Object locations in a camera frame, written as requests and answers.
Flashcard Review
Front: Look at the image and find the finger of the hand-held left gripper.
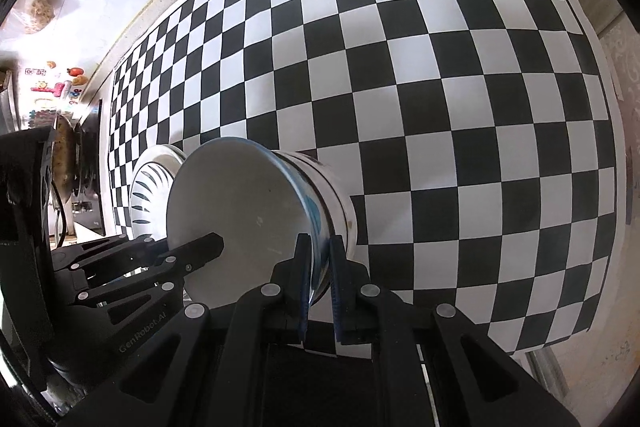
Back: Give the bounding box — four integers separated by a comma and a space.
50, 234, 157, 278
65, 232, 225, 308

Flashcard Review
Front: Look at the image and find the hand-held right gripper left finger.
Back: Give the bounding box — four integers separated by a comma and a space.
117, 233, 313, 427

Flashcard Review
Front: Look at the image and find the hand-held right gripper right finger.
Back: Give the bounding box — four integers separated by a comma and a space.
327, 235, 581, 427

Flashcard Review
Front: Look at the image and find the white bowl with floral print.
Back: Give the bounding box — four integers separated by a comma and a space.
166, 137, 332, 309

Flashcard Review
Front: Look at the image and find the black striped white plate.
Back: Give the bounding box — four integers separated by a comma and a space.
128, 157, 173, 242

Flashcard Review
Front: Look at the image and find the clear bag of snacks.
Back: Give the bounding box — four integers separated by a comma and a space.
21, 0, 57, 34

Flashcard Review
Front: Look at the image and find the black and white checkered mat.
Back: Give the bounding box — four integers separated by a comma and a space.
107, 0, 619, 356

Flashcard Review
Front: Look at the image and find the black cable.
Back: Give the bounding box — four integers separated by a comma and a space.
49, 184, 70, 250

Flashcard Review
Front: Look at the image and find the cluster of colourful wall stickers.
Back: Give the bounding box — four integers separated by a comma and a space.
24, 61, 87, 128

